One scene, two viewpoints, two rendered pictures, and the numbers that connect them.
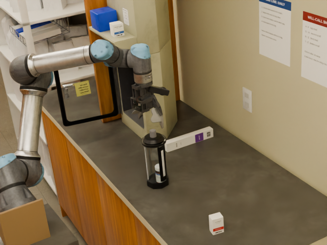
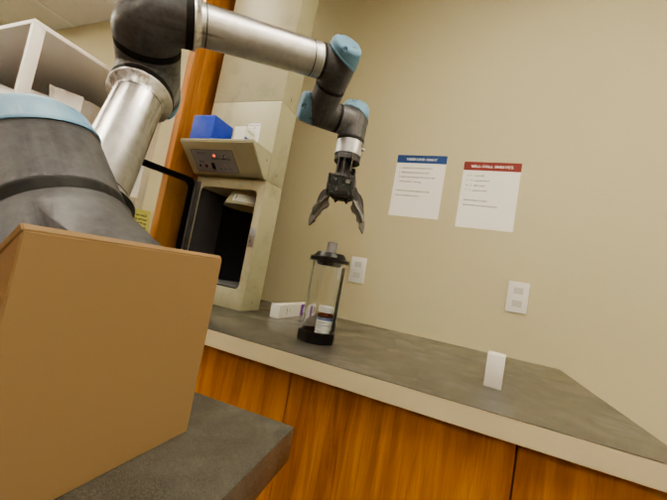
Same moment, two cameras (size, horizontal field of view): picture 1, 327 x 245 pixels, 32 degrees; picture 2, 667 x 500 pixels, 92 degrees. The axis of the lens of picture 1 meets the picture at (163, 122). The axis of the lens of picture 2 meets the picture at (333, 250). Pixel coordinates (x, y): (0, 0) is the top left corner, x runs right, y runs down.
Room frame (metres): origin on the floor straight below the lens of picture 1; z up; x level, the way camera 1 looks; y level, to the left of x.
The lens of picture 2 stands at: (1.51, 0.64, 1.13)
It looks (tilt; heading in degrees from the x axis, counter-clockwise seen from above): 4 degrees up; 318
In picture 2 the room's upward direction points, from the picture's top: 10 degrees clockwise
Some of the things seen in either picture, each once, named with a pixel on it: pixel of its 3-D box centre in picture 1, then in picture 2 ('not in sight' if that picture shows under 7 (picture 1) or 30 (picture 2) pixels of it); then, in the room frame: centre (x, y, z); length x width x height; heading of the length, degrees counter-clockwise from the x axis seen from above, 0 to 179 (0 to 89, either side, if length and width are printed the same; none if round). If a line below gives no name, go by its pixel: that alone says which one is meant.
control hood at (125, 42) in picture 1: (112, 41); (222, 159); (2.64, 0.21, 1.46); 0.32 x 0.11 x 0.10; 26
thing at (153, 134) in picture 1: (153, 136); (331, 254); (2.16, 0.05, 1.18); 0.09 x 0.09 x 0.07
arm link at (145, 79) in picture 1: (143, 77); (349, 151); (2.14, 0.06, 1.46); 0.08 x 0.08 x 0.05
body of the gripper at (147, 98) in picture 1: (143, 95); (343, 179); (2.14, 0.07, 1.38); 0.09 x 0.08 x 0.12; 131
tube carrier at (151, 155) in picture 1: (155, 160); (323, 297); (2.16, 0.05, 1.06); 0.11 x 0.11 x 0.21
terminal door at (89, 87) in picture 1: (86, 86); (144, 220); (2.75, 0.39, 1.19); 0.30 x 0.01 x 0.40; 106
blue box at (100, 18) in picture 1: (103, 19); (211, 133); (2.71, 0.24, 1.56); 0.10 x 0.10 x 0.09; 26
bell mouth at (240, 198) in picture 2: not in sight; (247, 202); (2.69, 0.06, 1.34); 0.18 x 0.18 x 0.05
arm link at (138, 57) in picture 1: (140, 58); (352, 123); (2.15, 0.07, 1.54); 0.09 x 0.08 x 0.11; 68
